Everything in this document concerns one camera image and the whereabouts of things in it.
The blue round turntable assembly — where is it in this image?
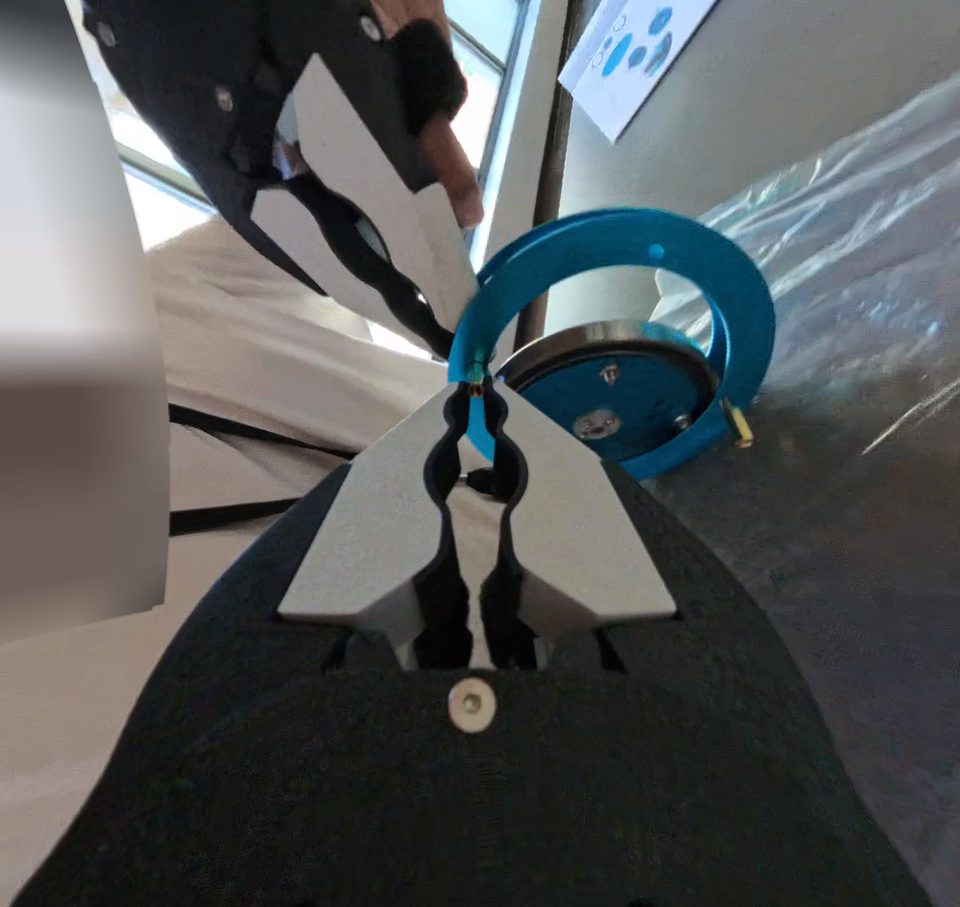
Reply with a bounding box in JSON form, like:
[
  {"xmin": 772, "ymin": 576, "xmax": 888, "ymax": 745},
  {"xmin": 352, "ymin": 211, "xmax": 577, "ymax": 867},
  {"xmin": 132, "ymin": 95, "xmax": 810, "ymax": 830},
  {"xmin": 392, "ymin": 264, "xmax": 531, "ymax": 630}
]
[{"xmin": 447, "ymin": 207, "xmax": 776, "ymax": 481}]

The white paper sheet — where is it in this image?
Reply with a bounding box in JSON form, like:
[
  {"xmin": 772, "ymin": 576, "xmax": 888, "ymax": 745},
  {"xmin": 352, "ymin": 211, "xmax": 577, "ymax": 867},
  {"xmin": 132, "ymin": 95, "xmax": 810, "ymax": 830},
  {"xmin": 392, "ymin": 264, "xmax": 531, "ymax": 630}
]
[{"xmin": 558, "ymin": 0, "xmax": 760, "ymax": 143}]

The person's left hand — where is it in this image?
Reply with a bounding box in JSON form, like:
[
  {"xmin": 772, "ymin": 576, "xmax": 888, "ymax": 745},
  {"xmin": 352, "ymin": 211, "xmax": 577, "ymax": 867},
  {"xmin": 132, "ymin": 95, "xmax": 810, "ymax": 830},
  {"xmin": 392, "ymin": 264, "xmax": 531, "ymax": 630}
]
[{"xmin": 326, "ymin": 0, "xmax": 486, "ymax": 229}]

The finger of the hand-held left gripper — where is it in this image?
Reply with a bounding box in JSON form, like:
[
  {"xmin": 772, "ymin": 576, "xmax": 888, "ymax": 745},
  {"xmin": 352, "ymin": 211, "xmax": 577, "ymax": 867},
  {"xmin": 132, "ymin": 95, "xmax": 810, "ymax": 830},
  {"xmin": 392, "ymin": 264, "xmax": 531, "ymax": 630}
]
[
  {"xmin": 251, "ymin": 179, "xmax": 451, "ymax": 357},
  {"xmin": 277, "ymin": 54, "xmax": 481, "ymax": 334}
]

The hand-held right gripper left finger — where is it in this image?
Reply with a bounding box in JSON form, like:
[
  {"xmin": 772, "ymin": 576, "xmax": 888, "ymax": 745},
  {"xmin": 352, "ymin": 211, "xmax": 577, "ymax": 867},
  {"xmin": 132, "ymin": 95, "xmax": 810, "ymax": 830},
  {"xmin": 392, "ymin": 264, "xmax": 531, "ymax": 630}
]
[{"xmin": 277, "ymin": 388, "xmax": 472, "ymax": 670}]

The clear plastic bag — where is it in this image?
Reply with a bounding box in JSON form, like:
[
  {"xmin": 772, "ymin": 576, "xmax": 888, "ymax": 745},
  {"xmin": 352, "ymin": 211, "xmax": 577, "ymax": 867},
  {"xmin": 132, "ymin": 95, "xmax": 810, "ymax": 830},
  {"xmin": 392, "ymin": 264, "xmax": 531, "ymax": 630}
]
[{"xmin": 648, "ymin": 70, "xmax": 960, "ymax": 773}]

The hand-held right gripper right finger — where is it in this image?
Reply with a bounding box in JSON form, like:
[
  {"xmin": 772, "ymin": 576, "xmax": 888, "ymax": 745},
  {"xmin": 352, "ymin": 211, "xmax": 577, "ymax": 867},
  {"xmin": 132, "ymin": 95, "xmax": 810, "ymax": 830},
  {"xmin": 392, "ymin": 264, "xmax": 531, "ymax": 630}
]
[{"xmin": 483, "ymin": 384, "xmax": 678, "ymax": 670}]

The black chest strap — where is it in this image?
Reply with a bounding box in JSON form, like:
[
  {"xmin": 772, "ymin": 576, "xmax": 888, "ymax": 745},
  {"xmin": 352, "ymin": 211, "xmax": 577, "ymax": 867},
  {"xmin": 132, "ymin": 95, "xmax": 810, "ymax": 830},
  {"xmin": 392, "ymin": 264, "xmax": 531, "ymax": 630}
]
[{"xmin": 168, "ymin": 403, "xmax": 500, "ymax": 538}]

